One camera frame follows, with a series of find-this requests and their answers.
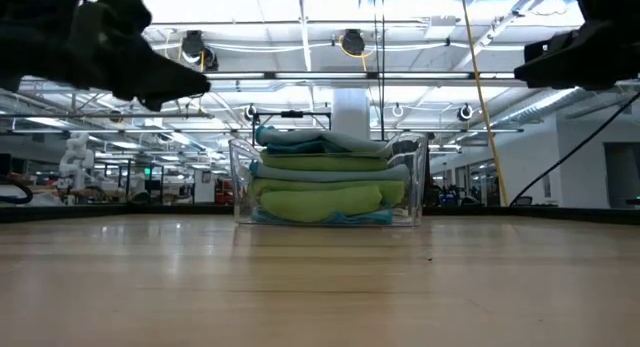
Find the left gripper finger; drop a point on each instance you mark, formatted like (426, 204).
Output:
(155, 77)

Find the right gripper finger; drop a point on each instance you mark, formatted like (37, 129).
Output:
(560, 64)

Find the light blue microfiber towel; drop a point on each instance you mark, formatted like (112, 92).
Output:
(330, 174)
(320, 139)
(360, 218)

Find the green microfiber towel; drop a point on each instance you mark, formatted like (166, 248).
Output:
(350, 186)
(320, 163)
(315, 203)

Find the white robot figure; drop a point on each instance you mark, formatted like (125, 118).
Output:
(76, 154)

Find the clear plastic bin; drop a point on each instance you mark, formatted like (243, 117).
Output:
(417, 187)

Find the overhead LED light bar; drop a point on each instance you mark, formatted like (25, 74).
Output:
(350, 75)

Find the white square column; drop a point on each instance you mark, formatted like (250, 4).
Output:
(350, 114)

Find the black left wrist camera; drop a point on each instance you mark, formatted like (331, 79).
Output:
(122, 12)

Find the dark wall window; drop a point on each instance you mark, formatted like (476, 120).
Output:
(622, 172)

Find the black background frame stand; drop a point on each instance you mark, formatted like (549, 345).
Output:
(291, 114)

